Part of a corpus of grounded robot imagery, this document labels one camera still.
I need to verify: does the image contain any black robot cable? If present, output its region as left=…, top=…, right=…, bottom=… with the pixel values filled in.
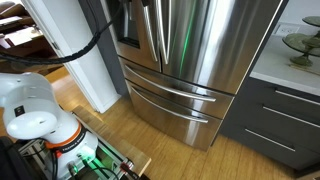
left=0, top=0, right=125, bottom=67

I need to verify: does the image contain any white wall outlet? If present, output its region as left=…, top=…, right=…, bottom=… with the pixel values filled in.
left=273, top=23, right=301, bottom=36

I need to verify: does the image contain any narrow stainless refrigerator drawer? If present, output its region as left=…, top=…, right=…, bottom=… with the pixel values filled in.
left=118, top=55, right=235, bottom=120

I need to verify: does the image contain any grey drawer cabinet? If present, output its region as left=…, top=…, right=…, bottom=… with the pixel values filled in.
left=219, top=76, right=320, bottom=172

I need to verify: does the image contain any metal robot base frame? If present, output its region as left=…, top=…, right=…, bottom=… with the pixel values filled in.
left=18, top=138, right=136, bottom=180

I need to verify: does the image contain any black water dispenser panel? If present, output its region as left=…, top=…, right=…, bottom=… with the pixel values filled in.
left=114, top=0, right=142, bottom=50

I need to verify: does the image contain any brown wooden furniture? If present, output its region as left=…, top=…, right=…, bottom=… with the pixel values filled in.
left=0, top=0, right=58, bottom=76

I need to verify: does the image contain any green glass tiered stand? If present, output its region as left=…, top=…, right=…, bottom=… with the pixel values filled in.
left=281, top=15, right=320, bottom=68

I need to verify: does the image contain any stainless refrigerator door plain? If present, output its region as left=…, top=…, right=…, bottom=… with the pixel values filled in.
left=155, top=0, right=285, bottom=96

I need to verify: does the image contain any white door frame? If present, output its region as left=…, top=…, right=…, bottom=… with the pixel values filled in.
left=20, top=0, right=122, bottom=115

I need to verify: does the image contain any tall stainless refrigerator drawer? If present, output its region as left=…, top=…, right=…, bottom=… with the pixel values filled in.
left=124, top=79, right=223, bottom=152

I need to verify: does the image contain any wooden robot platform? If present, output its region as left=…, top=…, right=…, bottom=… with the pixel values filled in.
left=71, top=104, right=153, bottom=178

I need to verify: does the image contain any silver cabinet drawer handle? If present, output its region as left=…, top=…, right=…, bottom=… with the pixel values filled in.
left=261, top=105, right=320, bottom=130
left=274, top=89, right=320, bottom=108
left=244, top=128, right=297, bottom=153

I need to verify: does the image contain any white countertop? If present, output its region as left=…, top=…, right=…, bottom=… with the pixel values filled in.
left=249, top=34, right=320, bottom=98

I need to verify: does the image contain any long steel drawer handle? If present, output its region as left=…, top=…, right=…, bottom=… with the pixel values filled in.
left=127, top=84, right=210, bottom=125
left=123, top=64, right=218, bottom=103

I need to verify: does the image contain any dark grey side panel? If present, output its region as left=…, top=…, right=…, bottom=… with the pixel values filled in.
left=77, top=0, right=130, bottom=98

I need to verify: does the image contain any curved steel door handle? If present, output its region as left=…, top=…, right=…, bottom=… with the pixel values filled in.
left=155, top=0, right=173, bottom=66
left=141, top=0, right=160, bottom=63

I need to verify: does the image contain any stainless refrigerator door with dispenser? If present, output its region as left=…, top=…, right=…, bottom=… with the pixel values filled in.
left=105, top=0, right=165, bottom=73

